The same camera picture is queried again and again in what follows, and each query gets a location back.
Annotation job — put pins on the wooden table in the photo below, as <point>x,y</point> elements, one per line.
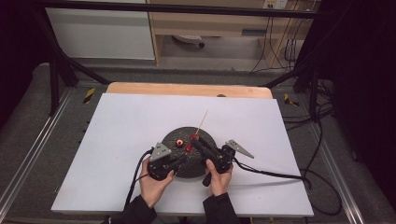
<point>174,89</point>

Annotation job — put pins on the yellow black tape strip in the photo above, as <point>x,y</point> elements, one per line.
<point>290,100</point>
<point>89,95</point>

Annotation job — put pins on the person's left hand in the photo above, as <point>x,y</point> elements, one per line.
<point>152,189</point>

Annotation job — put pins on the black curtain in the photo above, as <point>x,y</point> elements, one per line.
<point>15,46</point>
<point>367,93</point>

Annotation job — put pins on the white cabinet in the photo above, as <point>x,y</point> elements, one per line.
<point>99,34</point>

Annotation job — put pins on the grey chair base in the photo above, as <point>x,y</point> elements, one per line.
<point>186,38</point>

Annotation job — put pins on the black round plate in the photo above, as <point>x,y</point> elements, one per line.
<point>183,132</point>

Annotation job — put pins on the aluminium floor rail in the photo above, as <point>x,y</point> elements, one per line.
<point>34,146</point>
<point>339,174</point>

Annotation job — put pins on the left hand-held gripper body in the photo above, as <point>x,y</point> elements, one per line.
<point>160,166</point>

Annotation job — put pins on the thin wooden skewer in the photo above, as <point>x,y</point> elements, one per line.
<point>202,121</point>

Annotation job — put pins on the person's right hand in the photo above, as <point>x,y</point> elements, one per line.
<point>221,183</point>

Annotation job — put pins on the black metal frame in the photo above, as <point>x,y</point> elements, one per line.
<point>186,8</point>

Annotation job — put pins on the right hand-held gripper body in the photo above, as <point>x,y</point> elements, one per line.
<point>224,160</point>

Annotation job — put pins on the white wall socket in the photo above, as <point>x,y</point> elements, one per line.
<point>275,3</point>

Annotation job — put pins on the light wooden desk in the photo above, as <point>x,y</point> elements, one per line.
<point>202,23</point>

